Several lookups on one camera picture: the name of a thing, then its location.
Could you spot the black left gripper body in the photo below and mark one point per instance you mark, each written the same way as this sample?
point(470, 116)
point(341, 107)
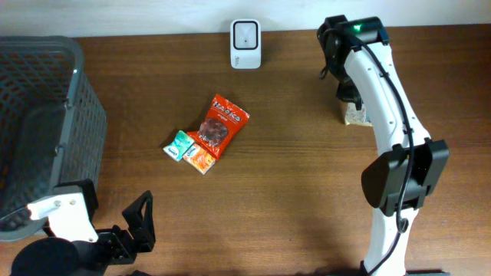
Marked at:
point(114, 248)

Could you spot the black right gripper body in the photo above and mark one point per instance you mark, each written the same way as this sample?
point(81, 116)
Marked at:
point(344, 90)

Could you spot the yellow snack bag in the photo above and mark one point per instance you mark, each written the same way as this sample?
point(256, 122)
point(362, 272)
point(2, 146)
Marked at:
point(356, 117)

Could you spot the orange tissue pack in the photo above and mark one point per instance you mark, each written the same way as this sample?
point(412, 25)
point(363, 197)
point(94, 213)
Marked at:
point(199, 158)

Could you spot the green tissue pack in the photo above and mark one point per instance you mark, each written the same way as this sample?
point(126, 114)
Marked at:
point(177, 148)

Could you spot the red Hacks candy bag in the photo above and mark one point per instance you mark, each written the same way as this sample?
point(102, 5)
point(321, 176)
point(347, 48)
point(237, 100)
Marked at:
point(222, 122)

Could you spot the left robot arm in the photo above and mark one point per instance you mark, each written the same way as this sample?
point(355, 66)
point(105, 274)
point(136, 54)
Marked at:
point(48, 256)

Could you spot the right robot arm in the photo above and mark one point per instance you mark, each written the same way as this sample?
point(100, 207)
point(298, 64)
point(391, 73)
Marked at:
point(409, 163)

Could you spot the white barcode scanner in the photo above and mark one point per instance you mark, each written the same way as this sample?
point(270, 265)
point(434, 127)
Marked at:
point(245, 44)

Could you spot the grey plastic basket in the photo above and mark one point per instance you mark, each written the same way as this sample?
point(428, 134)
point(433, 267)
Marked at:
point(53, 126)

